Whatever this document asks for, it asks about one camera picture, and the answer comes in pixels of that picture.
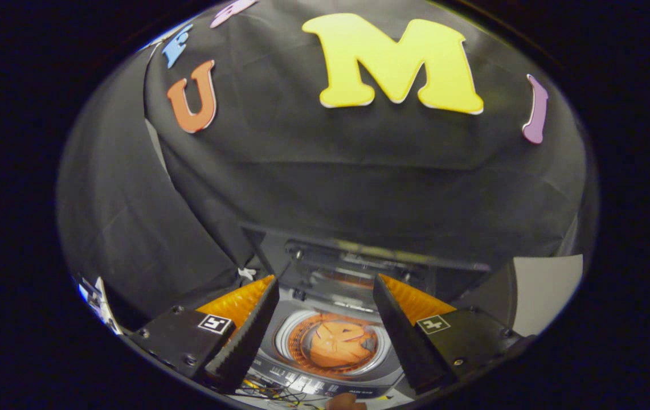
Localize thin black floor cables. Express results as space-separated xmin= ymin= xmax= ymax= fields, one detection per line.
xmin=238 ymin=378 xmax=326 ymax=407

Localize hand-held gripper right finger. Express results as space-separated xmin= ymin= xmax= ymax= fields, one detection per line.
xmin=373 ymin=273 xmax=525 ymax=395

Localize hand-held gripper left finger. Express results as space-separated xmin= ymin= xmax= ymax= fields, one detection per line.
xmin=124 ymin=275 xmax=281 ymax=393

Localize yellow shirt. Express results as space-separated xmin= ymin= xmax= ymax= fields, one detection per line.
xmin=306 ymin=321 xmax=378 ymax=368

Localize black backdrop cloth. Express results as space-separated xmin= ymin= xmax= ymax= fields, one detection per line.
xmin=56 ymin=0 xmax=598 ymax=321

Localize beige cabinet with dark top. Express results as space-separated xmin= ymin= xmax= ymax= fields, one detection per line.
xmin=455 ymin=254 xmax=584 ymax=338

